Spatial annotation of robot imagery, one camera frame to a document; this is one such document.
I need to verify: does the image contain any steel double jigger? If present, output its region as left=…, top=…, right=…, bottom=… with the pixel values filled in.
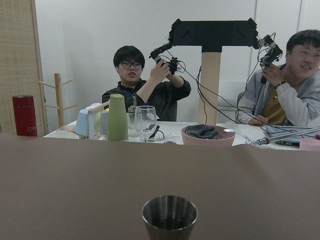
left=141, top=195, right=198, bottom=240

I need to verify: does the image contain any green tall cup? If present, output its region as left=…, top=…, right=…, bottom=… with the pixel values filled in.
left=107, top=93, right=128, bottom=142

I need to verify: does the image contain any light blue cup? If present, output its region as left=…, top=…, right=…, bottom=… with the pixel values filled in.
left=75, top=108, right=90, bottom=138

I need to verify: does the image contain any pink cup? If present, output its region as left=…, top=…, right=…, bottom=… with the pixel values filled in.
left=299, top=138, right=320, bottom=152

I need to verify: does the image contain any clear wine glass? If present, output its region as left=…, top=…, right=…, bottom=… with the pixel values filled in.
left=134, top=105, right=157, bottom=143

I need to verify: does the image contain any seated person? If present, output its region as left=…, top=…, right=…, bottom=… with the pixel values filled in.
left=101, top=45, right=191, bottom=122
left=235, top=29, right=320, bottom=127

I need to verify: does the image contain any pink bowl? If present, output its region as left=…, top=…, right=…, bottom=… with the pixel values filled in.
left=181, top=124, right=236, bottom=147

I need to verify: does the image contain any black T-shaped stand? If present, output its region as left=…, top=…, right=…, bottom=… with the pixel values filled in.
left=169, top=18, right=259, bottom=125

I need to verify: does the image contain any wooden mug tree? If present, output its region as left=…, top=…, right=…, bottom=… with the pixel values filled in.
left=38, top=73, right=78, bottom=127

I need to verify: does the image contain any red thermos bottle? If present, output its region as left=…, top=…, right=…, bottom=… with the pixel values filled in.
left=12, top=95, right=38, bottom=137

